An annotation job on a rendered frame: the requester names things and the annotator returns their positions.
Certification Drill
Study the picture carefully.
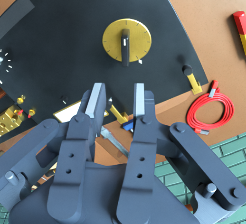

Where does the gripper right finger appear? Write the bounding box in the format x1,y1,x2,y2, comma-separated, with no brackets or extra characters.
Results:
116,83,246,224

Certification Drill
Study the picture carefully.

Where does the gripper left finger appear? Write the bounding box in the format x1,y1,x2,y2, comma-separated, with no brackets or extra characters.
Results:
0,83,107,224

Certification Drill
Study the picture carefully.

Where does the brass dial with black knob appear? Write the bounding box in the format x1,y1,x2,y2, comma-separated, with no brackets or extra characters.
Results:
102,18,152,68

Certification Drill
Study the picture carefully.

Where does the black bridge body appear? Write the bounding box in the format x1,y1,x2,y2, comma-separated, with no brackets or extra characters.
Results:
0,0,209,144

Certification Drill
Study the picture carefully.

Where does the blue block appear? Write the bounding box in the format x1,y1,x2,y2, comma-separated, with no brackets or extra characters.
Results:
122,120,134,132

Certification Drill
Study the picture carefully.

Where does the white label plate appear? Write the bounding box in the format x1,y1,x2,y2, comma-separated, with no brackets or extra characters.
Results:
53,100,110,123

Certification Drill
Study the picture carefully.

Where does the brass lever with black knob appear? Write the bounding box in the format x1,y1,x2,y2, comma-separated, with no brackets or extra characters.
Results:
181,64,204,96
106,97,129,124

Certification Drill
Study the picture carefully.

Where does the brass block with holes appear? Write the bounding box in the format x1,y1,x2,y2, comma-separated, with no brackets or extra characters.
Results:
0,104,24,137

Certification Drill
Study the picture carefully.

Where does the grey flat strip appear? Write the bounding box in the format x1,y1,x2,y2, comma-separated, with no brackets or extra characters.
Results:
0,0,36,41

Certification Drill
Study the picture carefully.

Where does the black handled tool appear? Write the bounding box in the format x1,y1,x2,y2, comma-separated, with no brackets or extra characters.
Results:
31,162,58,190

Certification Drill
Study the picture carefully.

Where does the red coiled cable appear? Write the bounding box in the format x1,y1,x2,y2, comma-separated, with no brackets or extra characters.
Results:
186,80,235,135

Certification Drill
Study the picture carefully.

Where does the brass terminal post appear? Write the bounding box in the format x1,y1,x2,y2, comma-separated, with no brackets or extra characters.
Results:
15,94,26,105

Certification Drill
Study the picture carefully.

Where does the red and yellow tool handle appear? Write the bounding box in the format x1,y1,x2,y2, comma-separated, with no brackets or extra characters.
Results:
233,10,246,56

